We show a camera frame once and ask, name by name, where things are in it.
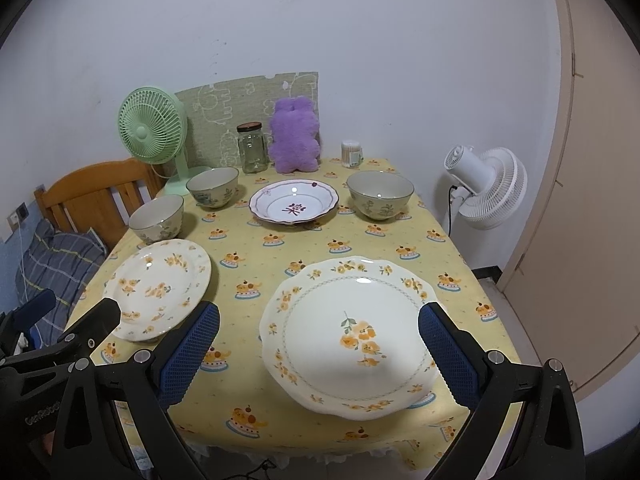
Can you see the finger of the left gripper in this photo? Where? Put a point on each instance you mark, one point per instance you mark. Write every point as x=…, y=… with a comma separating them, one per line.
x=29, y=314
x=95, y=319

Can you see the small yellow floral plate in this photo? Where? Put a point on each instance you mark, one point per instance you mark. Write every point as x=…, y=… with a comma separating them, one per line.
x=157, y=288

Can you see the beige door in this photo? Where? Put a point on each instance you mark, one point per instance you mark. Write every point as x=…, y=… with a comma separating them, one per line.
x=573, y=280

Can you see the purple plush toy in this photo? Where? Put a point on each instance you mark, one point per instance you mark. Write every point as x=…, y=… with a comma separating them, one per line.
x=294, y=130

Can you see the white standing fan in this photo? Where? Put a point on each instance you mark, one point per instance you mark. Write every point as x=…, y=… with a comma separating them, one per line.
x=489, y=187

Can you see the grey plaid pillow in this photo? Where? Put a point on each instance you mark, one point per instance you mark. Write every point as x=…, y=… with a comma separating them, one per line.
x=64, y=262

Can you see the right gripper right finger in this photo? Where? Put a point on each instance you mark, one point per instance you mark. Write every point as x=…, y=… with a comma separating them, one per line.
x=546, y=442

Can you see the wall socket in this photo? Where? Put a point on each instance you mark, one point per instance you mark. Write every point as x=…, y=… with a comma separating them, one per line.
x=19, y=215

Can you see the green leaf bowl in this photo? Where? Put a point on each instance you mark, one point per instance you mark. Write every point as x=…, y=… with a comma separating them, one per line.
x=379, y=195

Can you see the red trimmed white plate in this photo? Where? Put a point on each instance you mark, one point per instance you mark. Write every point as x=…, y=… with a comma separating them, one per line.
x=293, y=201

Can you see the green elephant print mat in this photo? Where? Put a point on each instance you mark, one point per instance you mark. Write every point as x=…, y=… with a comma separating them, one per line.
x=215, y=110

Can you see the cotton swab container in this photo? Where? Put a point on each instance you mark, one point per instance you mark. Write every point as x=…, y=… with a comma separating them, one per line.
x=351, y=154

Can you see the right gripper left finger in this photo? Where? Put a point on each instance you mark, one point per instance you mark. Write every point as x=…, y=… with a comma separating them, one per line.
x=155, y=380

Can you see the glass jar black lid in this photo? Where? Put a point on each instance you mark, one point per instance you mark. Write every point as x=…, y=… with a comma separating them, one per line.
x=252, y=147

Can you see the wooden bed headboard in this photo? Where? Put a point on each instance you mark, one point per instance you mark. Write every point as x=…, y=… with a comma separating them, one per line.
x=88, y=198

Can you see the large yellow floral plate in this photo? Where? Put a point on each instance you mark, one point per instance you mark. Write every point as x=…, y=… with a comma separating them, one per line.
x=341, y=337

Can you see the green desk fan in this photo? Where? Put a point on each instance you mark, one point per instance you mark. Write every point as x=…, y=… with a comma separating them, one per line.
x=153, y=126

